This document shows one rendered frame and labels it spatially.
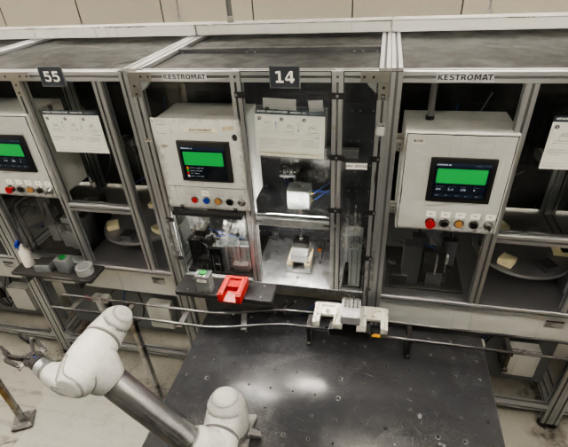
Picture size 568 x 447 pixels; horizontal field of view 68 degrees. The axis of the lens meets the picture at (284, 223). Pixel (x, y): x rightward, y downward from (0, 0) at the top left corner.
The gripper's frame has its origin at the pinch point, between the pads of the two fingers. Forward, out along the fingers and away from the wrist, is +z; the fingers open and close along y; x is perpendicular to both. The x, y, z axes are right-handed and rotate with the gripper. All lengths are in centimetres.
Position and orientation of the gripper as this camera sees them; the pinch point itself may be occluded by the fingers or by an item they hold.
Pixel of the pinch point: (13, 343)
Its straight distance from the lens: 236.1
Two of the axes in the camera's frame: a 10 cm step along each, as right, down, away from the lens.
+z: -8.5, -3.4, 4.0
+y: 5.2, -4.6, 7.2
